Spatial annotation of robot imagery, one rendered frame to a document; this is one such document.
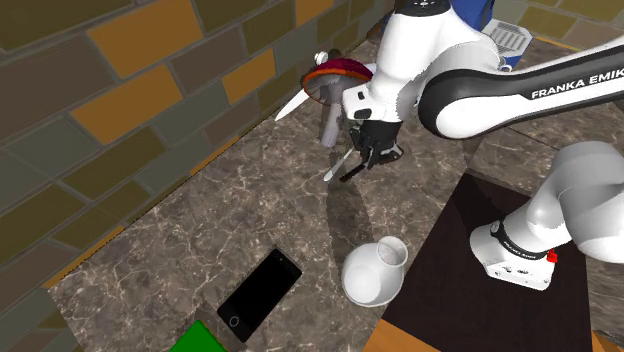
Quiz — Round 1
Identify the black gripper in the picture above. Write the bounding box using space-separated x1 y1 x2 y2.
348 119 405 171

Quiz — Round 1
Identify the thin black stick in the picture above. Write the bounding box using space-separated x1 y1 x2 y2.
339 163 367 184

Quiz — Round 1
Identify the silver table knife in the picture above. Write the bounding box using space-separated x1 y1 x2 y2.
323 147 354 183

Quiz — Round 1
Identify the red orange bowl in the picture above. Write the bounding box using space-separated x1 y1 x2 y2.
300 57 375 106

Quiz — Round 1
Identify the white pointed blade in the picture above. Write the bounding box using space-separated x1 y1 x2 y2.
273 89 313 123

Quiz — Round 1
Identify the white round vase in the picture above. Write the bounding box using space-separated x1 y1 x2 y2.
340 235 409 308

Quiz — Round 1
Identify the dark robot stand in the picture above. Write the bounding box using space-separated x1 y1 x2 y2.
381 172 594 352

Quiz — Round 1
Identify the blue and white appliance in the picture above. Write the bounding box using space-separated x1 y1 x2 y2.
449 0 534 73

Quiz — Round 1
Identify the black smartphone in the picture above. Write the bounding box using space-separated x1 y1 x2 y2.
216 247 303 344

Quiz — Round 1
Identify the green box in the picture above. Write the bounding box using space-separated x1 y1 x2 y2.
167 319 229 352

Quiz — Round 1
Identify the grey utensil handle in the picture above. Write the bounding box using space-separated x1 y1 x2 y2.
319 82 343 149

